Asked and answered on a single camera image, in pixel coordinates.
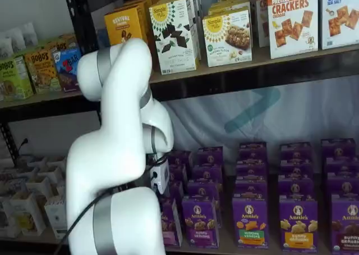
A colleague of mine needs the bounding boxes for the white printed pouch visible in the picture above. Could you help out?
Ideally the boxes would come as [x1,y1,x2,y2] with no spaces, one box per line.
[0,38,13,60]
[21,22,38,47]
[4,29,25,53]

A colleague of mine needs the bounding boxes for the blue pretzel crackers box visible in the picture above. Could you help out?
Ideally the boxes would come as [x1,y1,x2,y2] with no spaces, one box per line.
[321,0,359,50]

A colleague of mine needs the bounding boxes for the purple Annie's box green patch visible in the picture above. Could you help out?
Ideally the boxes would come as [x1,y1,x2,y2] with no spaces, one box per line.
[234,179,269,197]
[239,142,267,162]
[236,159,268,180]
[232,194,270,249]

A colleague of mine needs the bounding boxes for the white backdrop sheet teal logo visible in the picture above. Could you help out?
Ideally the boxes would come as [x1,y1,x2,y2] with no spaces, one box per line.
[161,75,359,177]

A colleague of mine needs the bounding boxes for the yellow Bobo's box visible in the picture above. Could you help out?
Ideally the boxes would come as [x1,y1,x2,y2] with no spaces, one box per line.
[24,50,62,95]
[46,34,77,52]

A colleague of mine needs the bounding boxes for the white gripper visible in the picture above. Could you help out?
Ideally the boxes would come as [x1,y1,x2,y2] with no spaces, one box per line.
[150,158,171,197]

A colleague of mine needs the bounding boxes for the white printed carton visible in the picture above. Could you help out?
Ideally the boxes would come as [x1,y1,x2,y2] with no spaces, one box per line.
[15,167,39,183]
[10,192,47,236]
[0,179,29,199]
[44,195,68,239]
[27,157,49,169]

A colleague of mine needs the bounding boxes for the orange pretzel crackers box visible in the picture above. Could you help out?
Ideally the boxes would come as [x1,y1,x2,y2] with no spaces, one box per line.
[266,0,319,60]
[254,0,270,48]

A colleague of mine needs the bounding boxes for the blue Zbar box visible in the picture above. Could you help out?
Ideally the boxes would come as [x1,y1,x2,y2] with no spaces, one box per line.
[53,48,82,93]

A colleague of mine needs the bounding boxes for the black wall plug cord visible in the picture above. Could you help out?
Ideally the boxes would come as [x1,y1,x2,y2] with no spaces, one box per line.
[17,138,29,156]

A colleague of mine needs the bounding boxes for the green Bobo's box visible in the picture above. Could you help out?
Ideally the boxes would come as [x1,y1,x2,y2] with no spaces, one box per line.
[0,55,34,101]

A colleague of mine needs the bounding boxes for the purple Annie's chocolate grahams box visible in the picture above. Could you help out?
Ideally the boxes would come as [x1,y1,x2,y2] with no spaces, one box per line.
[326,172,359,197]
[330,194,359,254]
[324,156,359,174]
[321,138,356,158]

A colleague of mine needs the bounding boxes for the black metal shelving rack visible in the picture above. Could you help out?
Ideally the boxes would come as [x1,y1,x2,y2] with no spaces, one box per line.
[0,93,102,169]
[62,0,359,103]

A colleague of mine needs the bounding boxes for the purple Annie's box orange patch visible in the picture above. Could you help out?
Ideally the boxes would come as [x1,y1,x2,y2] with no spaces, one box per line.
[279,158,313,177]
[279,198,319,252]
[280,142,311,161]
[277,175,315,201]

